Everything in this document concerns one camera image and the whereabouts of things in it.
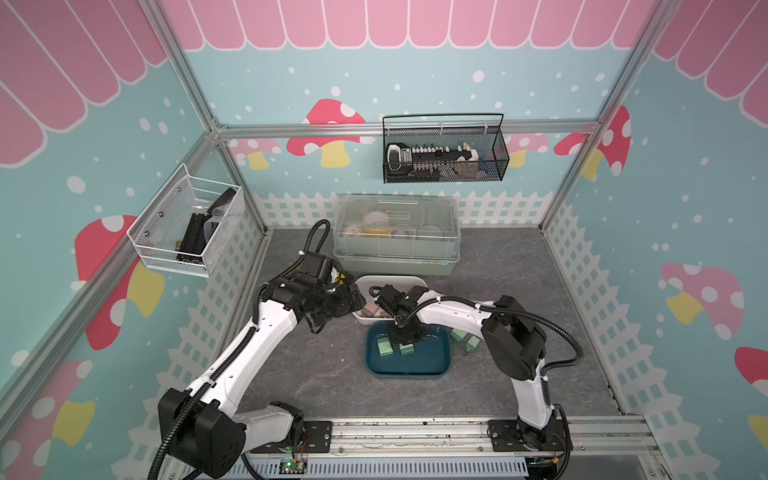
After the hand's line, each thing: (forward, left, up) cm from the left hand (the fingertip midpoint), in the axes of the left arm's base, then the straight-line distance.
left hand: (350, 312), depth 78 cm
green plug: (-3, -9, -14) cm, 17 cm away
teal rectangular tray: (-6, -23, -17) cm, 29 cm away
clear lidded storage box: (+29, -14, -1) cm, 32 cm away
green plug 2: (-4, -15, -15) cm, 22 cm away
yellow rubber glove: (0, +1, +15) cm, 15 cm away
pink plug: (+9, -4, -14) cm, 17 cm away
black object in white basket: (+12, +37, +17) cm, 42 cm away
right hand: (-1, -13, -16) cm, 21 cm away
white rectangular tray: (+17, -13, -11) cm, 25 cm away
